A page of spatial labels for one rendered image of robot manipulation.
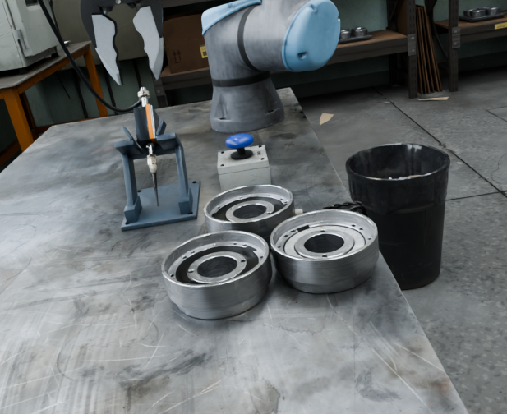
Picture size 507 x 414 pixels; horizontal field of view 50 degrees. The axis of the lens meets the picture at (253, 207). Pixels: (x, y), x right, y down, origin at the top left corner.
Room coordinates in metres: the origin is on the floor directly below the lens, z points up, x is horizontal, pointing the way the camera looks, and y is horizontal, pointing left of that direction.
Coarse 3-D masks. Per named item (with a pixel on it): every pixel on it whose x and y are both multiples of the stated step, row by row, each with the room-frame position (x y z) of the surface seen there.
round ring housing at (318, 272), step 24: (312, 216) 0.52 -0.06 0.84; (336, 216) 0.51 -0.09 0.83; (360, 216) 0.49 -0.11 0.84; (312, 240) 0.49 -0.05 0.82; (336, 240) 0.48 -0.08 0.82; (288, 264) 0.44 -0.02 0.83; (312, 264) 0.42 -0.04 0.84; (336, 264) 0.42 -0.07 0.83; (360, 264) 0.42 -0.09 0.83; (312, 288) 0.43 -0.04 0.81; (336, 288) 0.42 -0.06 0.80
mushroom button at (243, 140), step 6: (228, 138) 0.73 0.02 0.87; (234, 138) 0.72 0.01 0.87; (240, 138) 0.72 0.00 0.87; (246, 138) 0.72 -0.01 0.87; (252, 138) 0.73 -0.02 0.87; (228, 144) 0.72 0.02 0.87; (234, 144) 0.71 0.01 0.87; (240, 144) 0.71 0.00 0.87; (246, 144) 0.71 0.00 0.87; (240, 150) 0.72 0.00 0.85
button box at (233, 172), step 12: (228, 156) 0.74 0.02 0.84; (240, 156) 0.72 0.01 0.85; (252, 156) 0.72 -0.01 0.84; (264, 156) 0.71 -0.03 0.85; (228, 168) 0.70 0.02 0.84; (240, 168) 0.70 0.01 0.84; (252, 168) 0.70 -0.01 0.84; (264, 168) 0.70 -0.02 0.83; (228, 180) 0.70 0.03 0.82; (240, 180) 0.70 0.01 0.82; (252, 180) 0.70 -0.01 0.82; (264, 180) 0.70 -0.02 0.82
